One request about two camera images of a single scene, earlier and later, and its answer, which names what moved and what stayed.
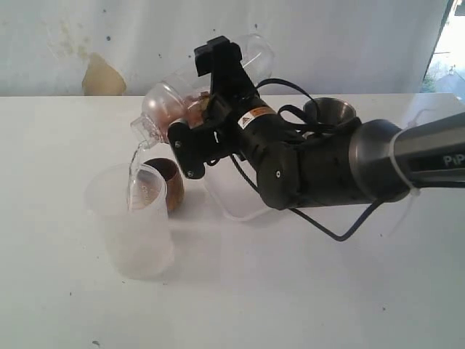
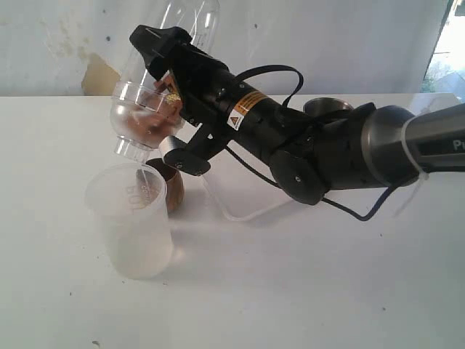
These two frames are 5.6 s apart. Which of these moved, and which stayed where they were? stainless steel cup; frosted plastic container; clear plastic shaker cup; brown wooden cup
Moved: clear plastic shaker cup
Stayed: frosted plastic container; stainless steel cup; brown wooden cup
